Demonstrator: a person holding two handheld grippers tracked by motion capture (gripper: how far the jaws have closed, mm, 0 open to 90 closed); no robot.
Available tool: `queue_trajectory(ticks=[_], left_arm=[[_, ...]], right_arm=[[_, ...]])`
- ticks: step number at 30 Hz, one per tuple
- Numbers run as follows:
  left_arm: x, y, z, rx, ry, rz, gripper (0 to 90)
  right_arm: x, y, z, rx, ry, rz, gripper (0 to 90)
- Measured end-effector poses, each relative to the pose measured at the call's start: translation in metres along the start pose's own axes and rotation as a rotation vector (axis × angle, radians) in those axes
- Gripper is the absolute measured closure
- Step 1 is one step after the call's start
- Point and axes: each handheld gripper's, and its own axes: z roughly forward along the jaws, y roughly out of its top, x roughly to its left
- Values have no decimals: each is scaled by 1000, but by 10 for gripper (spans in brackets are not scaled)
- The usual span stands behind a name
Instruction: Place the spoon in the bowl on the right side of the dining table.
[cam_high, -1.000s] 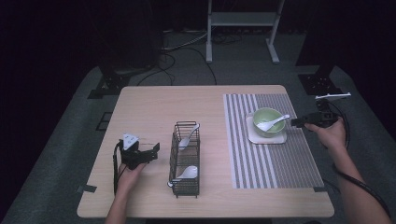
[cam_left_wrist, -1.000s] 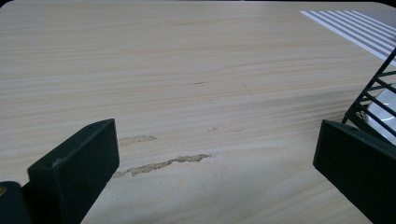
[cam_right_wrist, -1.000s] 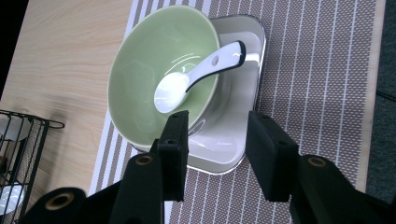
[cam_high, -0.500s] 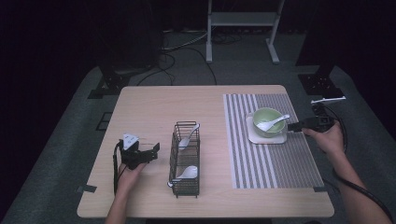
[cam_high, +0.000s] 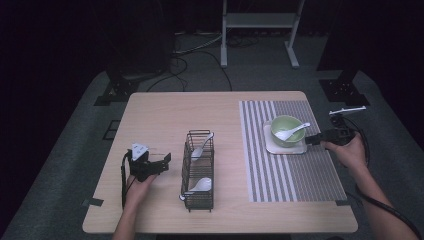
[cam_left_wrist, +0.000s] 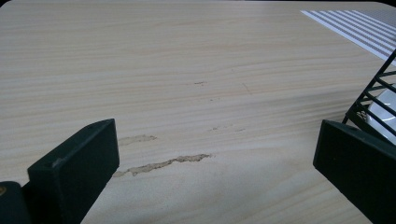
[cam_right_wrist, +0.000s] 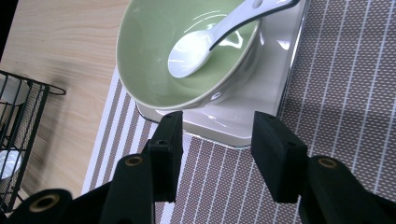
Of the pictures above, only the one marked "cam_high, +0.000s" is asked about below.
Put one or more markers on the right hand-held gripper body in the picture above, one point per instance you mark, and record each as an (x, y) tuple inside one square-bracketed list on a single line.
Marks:
[(336, 136)]

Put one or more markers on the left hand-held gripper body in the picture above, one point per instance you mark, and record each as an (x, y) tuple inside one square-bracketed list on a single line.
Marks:
[(141, 165)]

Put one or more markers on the white ceramic spoon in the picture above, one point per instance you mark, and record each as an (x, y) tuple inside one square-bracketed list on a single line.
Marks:
[(197, 152), (201, 185), (289, 132)]

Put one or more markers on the green bowl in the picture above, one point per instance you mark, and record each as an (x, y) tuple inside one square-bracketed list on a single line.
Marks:
[(283, 125)]

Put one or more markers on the person's right hand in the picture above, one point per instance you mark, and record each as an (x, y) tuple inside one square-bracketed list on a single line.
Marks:
[(348, 155)]

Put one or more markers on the person's left hand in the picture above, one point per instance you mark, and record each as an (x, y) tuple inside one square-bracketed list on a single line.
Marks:
[(137, 192)]

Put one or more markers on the white square coaster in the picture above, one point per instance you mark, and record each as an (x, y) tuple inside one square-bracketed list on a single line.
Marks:
[(283, 150)]

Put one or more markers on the black stand base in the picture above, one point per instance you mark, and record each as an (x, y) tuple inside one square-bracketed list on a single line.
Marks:
[(345, 90), (116, 90)]

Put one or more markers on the grey striped placemat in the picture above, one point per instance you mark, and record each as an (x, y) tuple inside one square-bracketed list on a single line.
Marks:
[(283, 180)]

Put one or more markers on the black tape strip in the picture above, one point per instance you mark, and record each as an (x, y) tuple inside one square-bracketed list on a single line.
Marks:
[(93, 201), (342, 202)]

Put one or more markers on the white metal stand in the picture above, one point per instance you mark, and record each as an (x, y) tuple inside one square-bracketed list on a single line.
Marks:
[(260, 20)]

